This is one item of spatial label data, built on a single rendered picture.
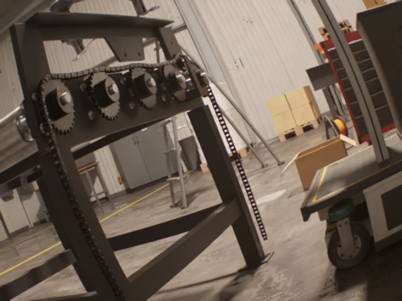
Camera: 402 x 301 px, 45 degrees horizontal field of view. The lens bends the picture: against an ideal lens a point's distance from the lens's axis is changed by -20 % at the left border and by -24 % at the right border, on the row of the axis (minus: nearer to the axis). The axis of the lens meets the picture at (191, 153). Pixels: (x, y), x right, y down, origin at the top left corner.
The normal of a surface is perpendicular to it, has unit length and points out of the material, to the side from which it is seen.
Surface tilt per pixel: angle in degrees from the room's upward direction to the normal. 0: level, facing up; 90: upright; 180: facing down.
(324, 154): 90
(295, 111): 90
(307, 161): 90
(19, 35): 90
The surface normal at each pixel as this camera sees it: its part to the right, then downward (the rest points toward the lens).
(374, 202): -0.29, 0.15
